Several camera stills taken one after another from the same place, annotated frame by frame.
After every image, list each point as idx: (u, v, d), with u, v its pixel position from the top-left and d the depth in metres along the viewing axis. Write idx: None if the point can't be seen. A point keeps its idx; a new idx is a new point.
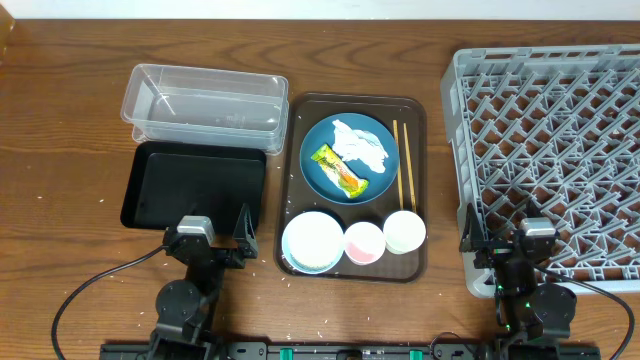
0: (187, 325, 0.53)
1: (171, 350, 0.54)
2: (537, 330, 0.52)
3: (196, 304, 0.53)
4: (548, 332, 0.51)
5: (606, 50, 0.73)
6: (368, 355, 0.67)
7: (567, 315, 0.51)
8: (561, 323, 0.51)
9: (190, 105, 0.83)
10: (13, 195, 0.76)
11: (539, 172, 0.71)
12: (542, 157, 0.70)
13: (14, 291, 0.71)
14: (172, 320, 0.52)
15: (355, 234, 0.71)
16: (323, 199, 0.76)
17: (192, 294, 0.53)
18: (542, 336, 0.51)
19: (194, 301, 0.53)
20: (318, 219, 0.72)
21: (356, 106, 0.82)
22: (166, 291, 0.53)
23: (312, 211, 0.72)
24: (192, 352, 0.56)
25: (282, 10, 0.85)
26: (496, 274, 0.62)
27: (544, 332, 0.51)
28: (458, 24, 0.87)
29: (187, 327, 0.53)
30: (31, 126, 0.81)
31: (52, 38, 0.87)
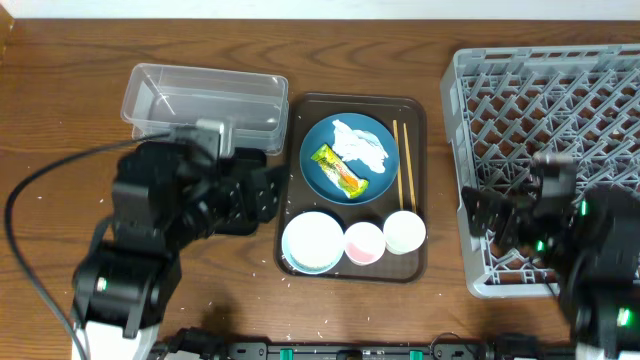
0: (145, 205, 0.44)
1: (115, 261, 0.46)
2: (604, 230, 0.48)
3: (171, 166, 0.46)
4: (624, 224, 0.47)
5: (606, 50, 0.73)
6: (369, 355, 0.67)
7: (630, 201, 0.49)
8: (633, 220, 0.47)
9: (190, 105, 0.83)
10: (12, 195, 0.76)
11: None
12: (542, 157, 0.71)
13: (14, 292, 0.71)
14: (130, 181, 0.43)
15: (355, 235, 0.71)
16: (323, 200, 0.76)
17: (170, 158, 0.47)
18: (615, 238, 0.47)
19: (171, 163, 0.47)
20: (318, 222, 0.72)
21: (356, 106, 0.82)
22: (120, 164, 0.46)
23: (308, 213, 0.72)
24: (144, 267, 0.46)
25: (282, 10, 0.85)
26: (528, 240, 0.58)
27: (616, 224, 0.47)
28: (458, 23, 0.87)
29: (150, 211, 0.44)
30: (30, 126, 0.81)
31: (51, 38, 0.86)
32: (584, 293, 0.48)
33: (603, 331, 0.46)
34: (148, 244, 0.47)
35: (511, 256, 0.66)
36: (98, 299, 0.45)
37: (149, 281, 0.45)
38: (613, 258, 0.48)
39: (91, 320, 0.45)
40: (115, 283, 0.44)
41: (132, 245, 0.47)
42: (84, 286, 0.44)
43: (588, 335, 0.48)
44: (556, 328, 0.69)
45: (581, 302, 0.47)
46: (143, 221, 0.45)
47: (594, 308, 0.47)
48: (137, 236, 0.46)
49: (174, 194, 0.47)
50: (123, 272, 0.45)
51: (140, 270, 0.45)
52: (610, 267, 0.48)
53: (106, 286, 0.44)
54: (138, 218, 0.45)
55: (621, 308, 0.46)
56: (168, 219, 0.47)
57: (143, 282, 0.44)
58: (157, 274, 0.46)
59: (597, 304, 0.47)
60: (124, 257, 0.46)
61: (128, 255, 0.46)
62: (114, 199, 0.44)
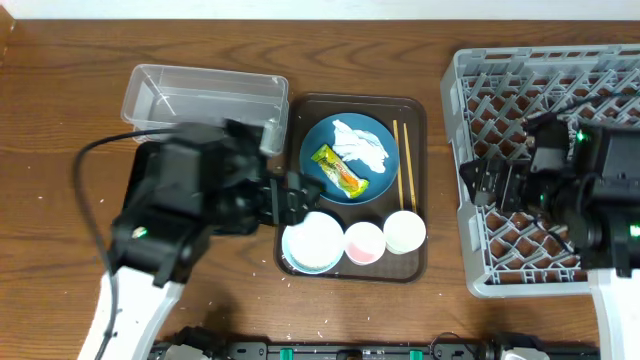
0: (201, 167, 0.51)
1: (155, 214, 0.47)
2: (603, 146, 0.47)
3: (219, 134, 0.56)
4: (623, 141, 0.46)
5: (606, 50, 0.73)
6: (368, 355, 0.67)
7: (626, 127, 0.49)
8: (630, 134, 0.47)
9: (191, 105, 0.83)
10: (13, 195, 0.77)
11: None
12: None
13: (14, 291, 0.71)
14: (183, 142, 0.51)
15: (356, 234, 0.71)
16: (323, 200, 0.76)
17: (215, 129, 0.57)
18: (616, 152, 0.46)
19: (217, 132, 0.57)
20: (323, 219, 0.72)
21: (357, 106, 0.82)
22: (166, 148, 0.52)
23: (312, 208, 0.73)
24: (181, 221, 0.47)
25: (282, 11, 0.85)
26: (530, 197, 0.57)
27: (614, 139, 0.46)
28: (459, 23, 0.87)
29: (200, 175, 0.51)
30: (31, 126, 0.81)
31: (51, 38, 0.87)
32: (592, 212, 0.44)
33: (615, 243, 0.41)
34: (186, 205, 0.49)
35: (511, 256, 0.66)
36: (134, 248, 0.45)
37: (184, 237, 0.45)
38: (614, 175, 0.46)
39: (123, 269, 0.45)
40: (152, 234, 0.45)
41: (168, 207, 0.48)
42: (122, 235, 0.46)
43: (601, 256, 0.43)
44: (556, 328, 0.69)
45: (590, 220, 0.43)
46: (189, 184, 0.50)
47: (603, 224, 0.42)
48: (174, 197, 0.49)
49: (214, 167, 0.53)
50: (161, 225, 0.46)
51: (177, 225, 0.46)
52: (616, 186, 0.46)
53: (143, 235, 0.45)
54: (184, 180, 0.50)
55: (631, 222, 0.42)
56: (206, 189, 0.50)
57: (177, 238, 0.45)
58: (194, 231, 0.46)
59: (605, 217, 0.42)
60: (162, 214, 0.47)
61: (165, 214, 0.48)
62: (171, 163, 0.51)
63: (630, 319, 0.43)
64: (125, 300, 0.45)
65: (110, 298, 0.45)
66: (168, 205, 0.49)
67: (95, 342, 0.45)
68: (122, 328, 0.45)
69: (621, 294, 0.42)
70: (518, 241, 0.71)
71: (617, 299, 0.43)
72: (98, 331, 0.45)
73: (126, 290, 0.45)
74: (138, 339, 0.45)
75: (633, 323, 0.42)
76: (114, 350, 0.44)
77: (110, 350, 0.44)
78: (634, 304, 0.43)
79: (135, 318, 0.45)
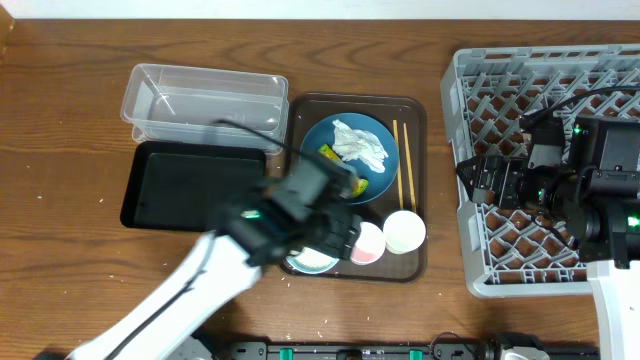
0: (326, 189, 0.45)
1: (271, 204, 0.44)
2: (599, 138, 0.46)
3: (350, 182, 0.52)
4: (620, 132, 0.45)
5: (606, 50, 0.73)
6: (368, 355, 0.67)
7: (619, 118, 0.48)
8: (627, 127, 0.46)
9: (190, 105, 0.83)
10: (12, 195, 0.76)
11: None
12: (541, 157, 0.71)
13: (14, 291, 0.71)
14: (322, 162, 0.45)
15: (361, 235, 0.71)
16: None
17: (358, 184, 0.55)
18: (614, 143, 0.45)
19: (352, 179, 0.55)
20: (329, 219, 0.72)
21: (356, 106, 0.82)
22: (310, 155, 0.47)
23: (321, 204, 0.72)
24: (291, 223, 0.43)
25: (282, 10, 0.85)
26: (528, 193, 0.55)
27: (610, 130, 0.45)
28: (459, 23, 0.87)
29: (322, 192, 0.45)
30: (31, 125, 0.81)
31: (51, 38, 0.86)
32: (591, 205, 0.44)
33: (613, 234, 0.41)
34: (298, 216, 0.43)
35: (510, 256, 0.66)
36: (238, 227, 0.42)
37: (282, 242, 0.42)
38: (612, 168, 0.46)
39: (224, 237, 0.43)
40: (259, 224, 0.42)
41: (281, 210, 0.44)
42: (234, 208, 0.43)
43: (598, 247, 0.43)
44: (556, 328, 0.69)
45: (587, 212, 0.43)
46: (307, 196, 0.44)
47: (601, 215, 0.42)
48: (289, 199, 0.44)
49: (334, 195, 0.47)
50: (274, 220, 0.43)
51: (281, 231, 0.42)
52: (613, 178, 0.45)
53: (251, 217, 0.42)
54: (304, 192, 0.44)
55: (629, 213, 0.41)
56: (316, 216, 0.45)
57: (277, 241, 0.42)
58: (289, 244, 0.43)
59: (603, 209, 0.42)
60: (271, 210, 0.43)
61: (277, 213, 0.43)
62: (304, 166, 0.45)
63: (630, 310, 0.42)
64: (212, 266, 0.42)
65: (202, 254, 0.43)
66: (286, 199, 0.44)
67: (162, 292, 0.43)
68: (198, 291, 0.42)
69: (620, 286, 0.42)
70: (518, 241, 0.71)
71: (616, 291, 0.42)
72: (176, 281, 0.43)
73: (217, 258, 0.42)
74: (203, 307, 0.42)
75: (633, 314, 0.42)
76: (176, 309, 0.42)
77: (171, 309, 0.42)
78: (634, 295, 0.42)
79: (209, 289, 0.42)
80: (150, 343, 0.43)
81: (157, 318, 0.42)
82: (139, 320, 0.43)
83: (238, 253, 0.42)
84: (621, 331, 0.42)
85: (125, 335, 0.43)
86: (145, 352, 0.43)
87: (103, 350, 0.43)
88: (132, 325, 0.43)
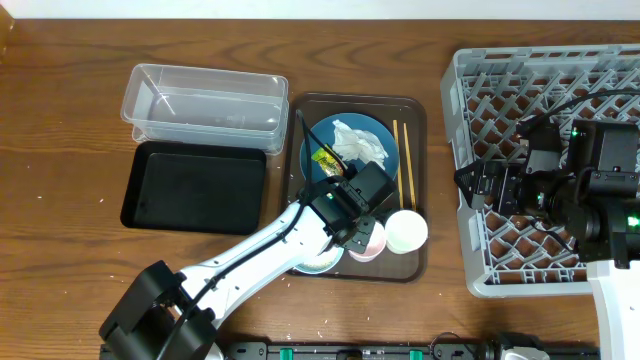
0: (381, 193, 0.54)
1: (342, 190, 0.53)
2: (596, 141, 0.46)
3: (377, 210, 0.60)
4: (617, 134, 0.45)
5: (606, 50, 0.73)
6: (368, 355, 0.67)
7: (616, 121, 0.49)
8: (623, 128, 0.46)
9: (191, 105, 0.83)
10: (13, 195, 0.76)
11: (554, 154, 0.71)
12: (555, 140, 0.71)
13: (15, 291, 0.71)
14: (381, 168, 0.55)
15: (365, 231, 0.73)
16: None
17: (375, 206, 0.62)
18: (610, 145, 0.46)
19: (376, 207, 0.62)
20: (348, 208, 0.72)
21: (356, 106, 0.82)
22: None
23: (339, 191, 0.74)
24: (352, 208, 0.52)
25: (282, 11, 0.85)
26: (527, 200, 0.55)
27: (606, 132, 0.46)
28: (459, 23, 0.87)
29: (376, 195, 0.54)
30: (31, 125, 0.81)
31: (51, 38, 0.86)
32: (590, 205, 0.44)
33: (613, 234, 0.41)
34: (360, 207, 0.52)
35: (510, 256, 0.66)
36: (317, 204, 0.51)
37: (345, 224, 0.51)
38: (610, 169, 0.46)
39: (308, 208, 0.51)
40: (330, 207, 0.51)
41: (345, 202, 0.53)
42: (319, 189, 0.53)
43: (598, 247, 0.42)
44: (556, 329, 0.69)
45: (587, 213, 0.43)
46: (368, 195, 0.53)
47: (601, 216, 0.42)
48: (355, 193, 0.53)
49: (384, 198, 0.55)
50: (341, 207, 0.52)
51: (345, 217, 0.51)
52: (612, 179, 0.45)
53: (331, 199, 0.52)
54: (365, 192, 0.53)
55: (629, 213, 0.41)
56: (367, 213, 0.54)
57: (341, 223, 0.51)
58: (347, 227, 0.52)
59: (603, 209, 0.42)
60: (340, 199, 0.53)
61: (342, 203, 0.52)
62: (368, 169, 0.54)
63: (630, 310, 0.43)
64: (303, 224, 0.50)
65: (292, 215, 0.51)
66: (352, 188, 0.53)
67: (256, 242, 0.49)
68: (290, 242, 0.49)
69: (620, 286, 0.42)
70: (518, 241, 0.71)
71: (615, 291, 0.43)
72: (270, 232, 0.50)
73: (307, 218, 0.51)
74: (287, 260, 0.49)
75: (633, 313, 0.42)
76: (268, 256, 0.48)
77: (263, 256, 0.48)
78: (635, 295, 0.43)
79: (299, 241, 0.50)
80: (235, 286, 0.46)
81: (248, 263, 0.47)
82: (231, 262, 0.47)
83: (317, 222, 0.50)
84: (621, 331, 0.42)
85: (217, 273, 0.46)
86: (228, 295, 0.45)
87: (189, 289, 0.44)
88: (222, 267, 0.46)
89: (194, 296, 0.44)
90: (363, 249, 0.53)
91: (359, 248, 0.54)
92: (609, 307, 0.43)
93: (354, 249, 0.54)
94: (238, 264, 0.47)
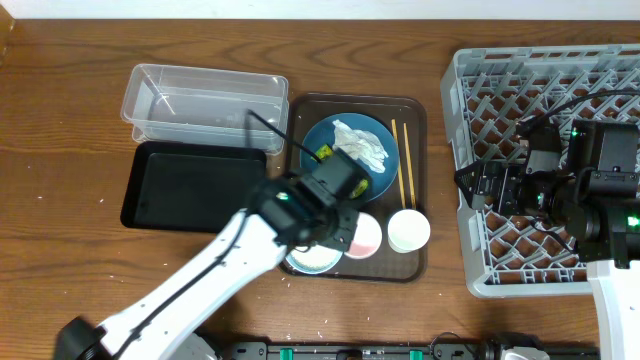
0: (350, 183, 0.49)
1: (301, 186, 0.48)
2: (597, 140, 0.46)
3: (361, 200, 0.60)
4: (618, 134, 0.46)
5: (606, 50, 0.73)
6: (368, 355, 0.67)
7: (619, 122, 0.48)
8: (623, 128, 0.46)
9: (191, 105, 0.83)
10: (13, 195, 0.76)
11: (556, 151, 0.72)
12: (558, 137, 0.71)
13: (15, 291, 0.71)
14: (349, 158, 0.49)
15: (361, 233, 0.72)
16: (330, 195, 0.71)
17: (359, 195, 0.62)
18: (611, 145, 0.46)
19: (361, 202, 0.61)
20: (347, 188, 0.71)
21: (356, 105, 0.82)
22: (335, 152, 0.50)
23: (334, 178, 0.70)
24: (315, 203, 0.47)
25: (282, 11, 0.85)
26: (528, 201, 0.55)
27: (607, 133, 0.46)
28: (459, 23, 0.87)
29: (344, 184, 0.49)
30: (31, 126, 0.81)
31: (51, 38, 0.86)
32: (590, 205, 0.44)
33: (614, 233, 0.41)
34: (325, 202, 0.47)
35: (510, 256, 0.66)
36: (267, 207, 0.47)
37: (307, 222, 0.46)
38: (610, 169, 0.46)
39: (257, 213, 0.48)
40: (286, 206, 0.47)
41: (306, 199, 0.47)
42: (269, 190, 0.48)
43: (599, 247, 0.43)
44: (556, 329, 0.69)
45: (587, 213, 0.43)
46: (334, 187, 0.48)
47: (601, 215, 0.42)
48: (318, 185, 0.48)
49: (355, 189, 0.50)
50: (301, 204, 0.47)
51: (306, 214, 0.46)
52: (612, 179, 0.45)
53: (285, 198, 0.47)
54: (331, 185, 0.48)
55: (630, 213, 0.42)
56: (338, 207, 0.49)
57: (303, 220, 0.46)
58: (310, 226, 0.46)
59: (603, 210, 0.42)
60: (299, 195, 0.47)
61: (302, 200, 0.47)
62: (332, 159, 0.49)
63: (630, 310, 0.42)
64: (243, 241, 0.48)
65: (234, 231, 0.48)
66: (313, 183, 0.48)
67: (192, 273, 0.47)
68: (231, 264, 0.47)
69: (620, 286, 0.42)
70: (518, 241, 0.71)
71: (615, 291, 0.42)
72: (207, 259, 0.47)
73: (250, 233, 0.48)
74: (230, 284, 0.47)
75: (634, 313, 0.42)
76: (206, 286, 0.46)
77: (200, 287, 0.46)
78: (636, 295, 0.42)
79: (242, 260, 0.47)
80: (163, 331, 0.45)
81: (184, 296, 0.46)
82: (159, 303, 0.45)
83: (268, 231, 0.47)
84: (620, 330, 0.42)
85: (146, 317, 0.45)
86: (155, 341, 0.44)
87: (113, 340, 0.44)
88: (147, 311, 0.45)
89: (118, 350, 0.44)
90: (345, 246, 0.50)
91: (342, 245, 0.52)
92: (609, 306, 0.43)
93: (336, 247, 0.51)
94: (169, 302, 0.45)
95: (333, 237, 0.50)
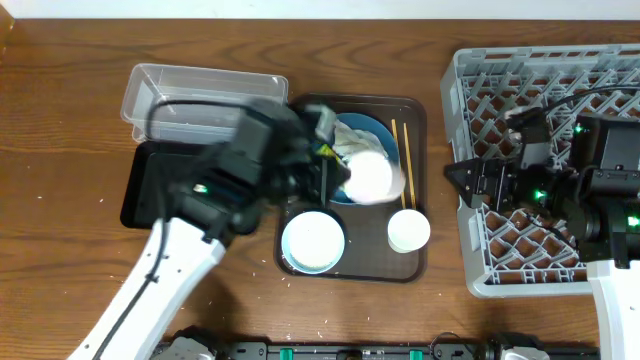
0: (267, 147, 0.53)
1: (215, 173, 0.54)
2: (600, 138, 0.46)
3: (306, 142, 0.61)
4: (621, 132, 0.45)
5: (606, 50, 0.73)
6: (368, 355, 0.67)
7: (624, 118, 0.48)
8: (628, 125, 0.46)
9: (191, 106, 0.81)
10: (13, 195, 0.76)
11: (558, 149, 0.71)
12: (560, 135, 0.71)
13: (15, 291, 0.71)
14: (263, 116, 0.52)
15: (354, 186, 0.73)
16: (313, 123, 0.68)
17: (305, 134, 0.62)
18: (614, 144, 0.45)
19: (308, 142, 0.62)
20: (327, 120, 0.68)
21: (356, 105, 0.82)
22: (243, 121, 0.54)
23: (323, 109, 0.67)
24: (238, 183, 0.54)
25: (282, 10, 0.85)
26: (523, 199, 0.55)
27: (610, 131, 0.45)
28: (459, 23, 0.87)
29: (262, 149, 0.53)
30: (31, 126, 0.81)
31: (51, 38, 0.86)
32: (592, 205, 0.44)
33: (614, 233, 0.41)
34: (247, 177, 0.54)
35: (510, 256, 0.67)
36: (190, 199, 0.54)
37: (235, 203, 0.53)
38: (613, 168, 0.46)
39: (179, 213, 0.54)
40: (210, 194, 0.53)
41: (232, 171, 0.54)
42: (187, 188, 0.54)
43: (599, 246, 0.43)
44: (556, 329, 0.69)
45: (587, 212, 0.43)
46: (254, 153, 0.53)
47: (601, 215, 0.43)
48: (239, 158, 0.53)
49: (281, 138, 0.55)
50: (220, 192, 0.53)
51: (233, 196, 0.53)
52: (615, 178, 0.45)
53: (205, 189, 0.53)
54: (251, 150, 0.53)
55: (629, 213, 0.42)
56: (269, 162, 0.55)
57: (231, 201, 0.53)
58: (241, 206, 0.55)
59: (603, 209, 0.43)
60: (218, 183, 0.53)
61: (222, 179, 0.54)
62: (245, 130, 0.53)
63: (630, 310, 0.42)
64: (170, 251, 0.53)
65: (158, 245, 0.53)
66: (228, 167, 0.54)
67: (129, 296, 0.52)
68: (162, 277, 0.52)
69: (620, 287, 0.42)
70: (518, 241, 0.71)
71: (615, 292, 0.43)
72: (139, 279, 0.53)
73: (173, 242, 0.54)
74: (169, 293, 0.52)
75: (634, 314, 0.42)
76: (145, 303, 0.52)
77: (141, 306, 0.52)
78: (636, 296, 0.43)
79: (176, 268, 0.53)
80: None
81: (128, 318, 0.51)
82: (103, 338, 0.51)
83: (198, 229, 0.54)
84: (620, 331, 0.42)
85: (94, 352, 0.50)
86: None
87: None
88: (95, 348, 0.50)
89: None
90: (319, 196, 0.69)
91: (306, 184, 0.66)
92: (609, 307, 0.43)
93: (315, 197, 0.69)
94: (114, 331, 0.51)
95: (283, 183, 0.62)
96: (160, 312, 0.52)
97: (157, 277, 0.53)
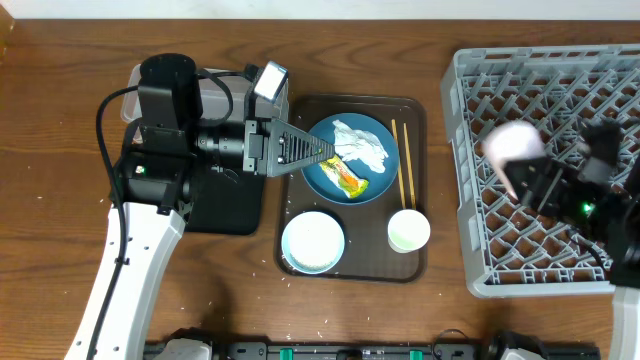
0: (176, 110, 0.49)
1: (150, 155, 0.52)
2: None
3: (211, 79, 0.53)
4: None
5: (606, 50, 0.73)
6: (368, 355, 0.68)
7: None
8: None
9: None
10: (12, 196, 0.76)
11: (558, 149, 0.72)
12: (563, 133, 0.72)
13: (15, 291, 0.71)
14: (158, 80, 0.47)
15: (326, 155, 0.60)
16: (264, 84, 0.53)
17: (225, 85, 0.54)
18: None
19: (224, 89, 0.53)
20: (277, 82, 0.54)
21: (356, 106, 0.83)
22: (143, 96, 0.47)
23: (276, 67, 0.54)
24: (174, 158, 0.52)
25: (281, 11, 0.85)
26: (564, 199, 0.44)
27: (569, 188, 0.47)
28: (458, 23, 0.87)
29: (172, 114, 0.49)
30: (30, 126, 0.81)
31: (51, 38, 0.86)
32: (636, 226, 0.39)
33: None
34: (178, 141, 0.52)
35: (510, 256, 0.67)
36: (135, 185, 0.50)
37: (180, 175, 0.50)
38: None
39: (127, 205, 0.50)
40: (148, 178, 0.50)
41: (160, 146, 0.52)
42: (126, 170, 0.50)
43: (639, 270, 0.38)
44: (556, 329, 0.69)
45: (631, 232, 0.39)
46: (169, 122, 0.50)
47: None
48: (159, 130, 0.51)
49: (186, 98, 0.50)
50: (157, 171, 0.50)
51: (168, 173, 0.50)
52: None
53: (143, 172, 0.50)
54: (165, 121, 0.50)
55: None
56: (190, 124, 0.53)
57: (174, 176, 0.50)
58: (186, 177, 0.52)
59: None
60: (152, 166, 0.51)
61: (155, 156, 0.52)
62: (148, 97, 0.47)
63: None
64: (135, 230, 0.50)
65: (118, 230, 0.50)
66: (157, 138, 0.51)
67: (104, 289, 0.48)
68: (134, 256, 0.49)
69: None
70: (518, 241, 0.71)
71: None
72: (108, 266, 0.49)
73: (134, 220, 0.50)
74: (145, 272, 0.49)
75: None
76: (123, 288, 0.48)
77: (122, 292, 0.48)
78: None
79: (145, 245, 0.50)
80: (114, 347, 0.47)
81: (111, 310, 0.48)
82: (91, 335, 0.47)
83: (150, 207, 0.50)
84: None
85: (87, 350, 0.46)
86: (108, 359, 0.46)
87: None
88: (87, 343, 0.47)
89: None
90: (285, 163, 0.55)
91: None
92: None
93: (273, 167, 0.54)
94: (101, 325, 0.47)
95: (213, 145, 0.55)
96: (142, 288, 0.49)
97: (128, 260, 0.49)
